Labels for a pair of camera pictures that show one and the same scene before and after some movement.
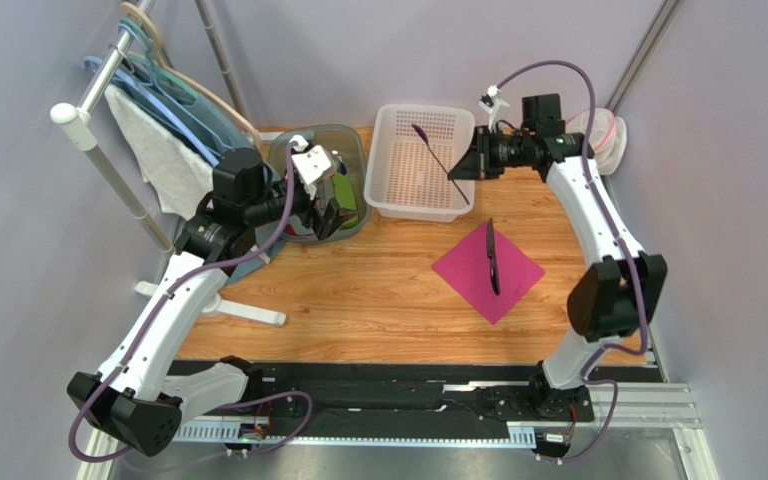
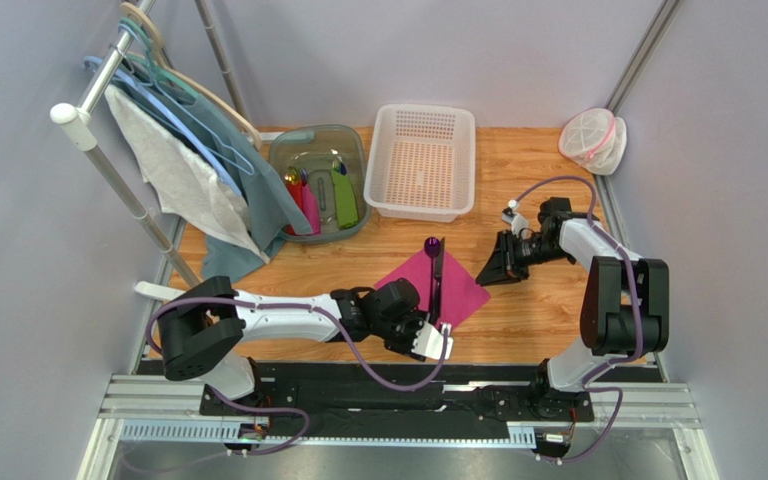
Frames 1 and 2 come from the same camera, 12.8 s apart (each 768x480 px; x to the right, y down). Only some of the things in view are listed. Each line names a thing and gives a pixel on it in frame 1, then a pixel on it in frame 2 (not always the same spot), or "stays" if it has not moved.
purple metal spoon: (420, 133) to (432, 248)
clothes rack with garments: (79, 120) stays
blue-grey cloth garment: (207, 132) stays
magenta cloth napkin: (467, 269) to (460, 293)
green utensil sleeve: (346, 199) stays
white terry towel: (181, 174) stays
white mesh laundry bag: (607, 137) stays
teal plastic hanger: (150, 63) stays
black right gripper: (481, 157) to (511, 252)
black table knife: (491, 255) to (434, 315)
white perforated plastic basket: (410, 149) stays
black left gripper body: (321, 224) to (399, 335)
